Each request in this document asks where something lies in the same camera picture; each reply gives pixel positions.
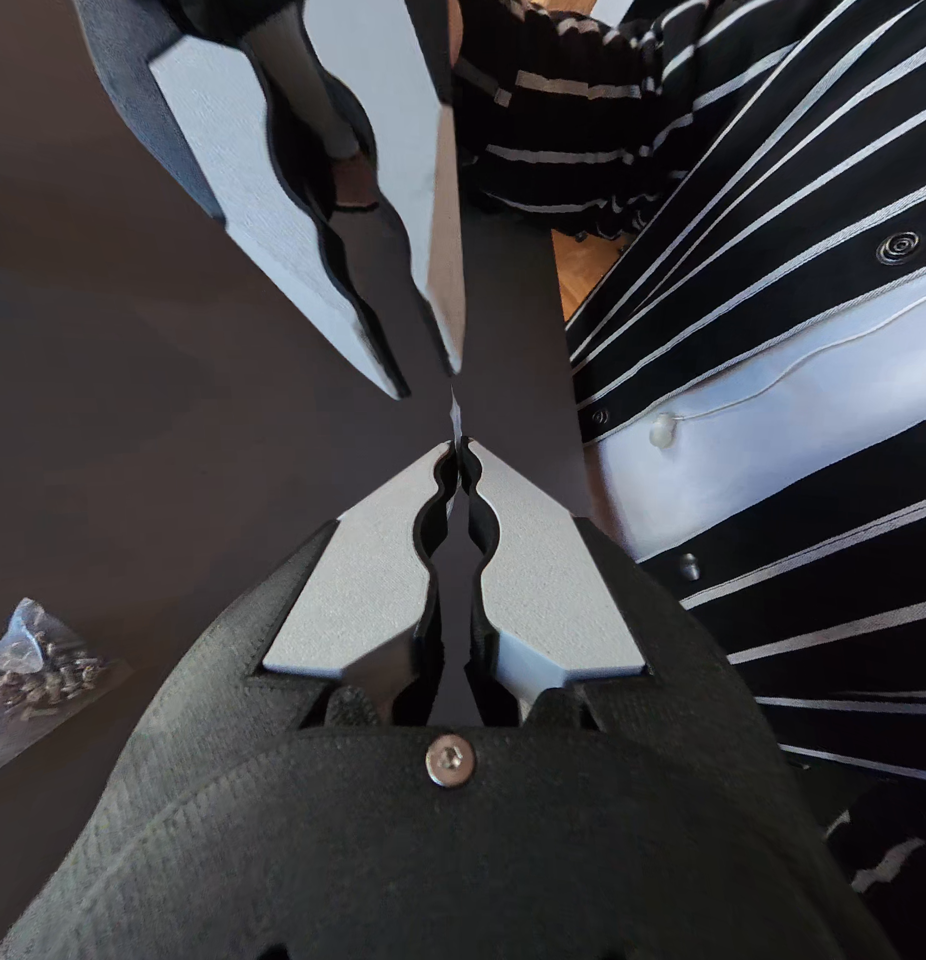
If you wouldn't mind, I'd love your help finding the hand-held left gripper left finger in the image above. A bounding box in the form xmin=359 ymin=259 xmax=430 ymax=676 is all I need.
xmin=262 ymin=439 xmax=461 ymax=725

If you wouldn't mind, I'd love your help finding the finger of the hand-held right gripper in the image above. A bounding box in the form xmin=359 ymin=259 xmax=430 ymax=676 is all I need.
xmin=148 ymin=33 xmax=413 ymax=400
xmin=301 ymin=0 xmax=465 ymax=378

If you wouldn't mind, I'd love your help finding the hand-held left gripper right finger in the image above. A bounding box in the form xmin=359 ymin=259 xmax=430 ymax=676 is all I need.
xmin=460 ymin=437 xmax=648 ymax=727

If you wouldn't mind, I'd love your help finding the person's right forearm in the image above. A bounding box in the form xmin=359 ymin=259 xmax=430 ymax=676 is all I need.
xmin=449 ymin=0 xmax=704 ymax=243

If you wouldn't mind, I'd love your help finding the dark desk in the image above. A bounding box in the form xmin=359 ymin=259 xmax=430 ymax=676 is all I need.
xmin=0 ymin=0 xmax=629 ymax=785

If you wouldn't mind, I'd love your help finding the clear bag of many screws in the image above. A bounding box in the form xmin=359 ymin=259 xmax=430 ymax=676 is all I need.
xmin=0 ymin=597 xmax=131 ymax=783

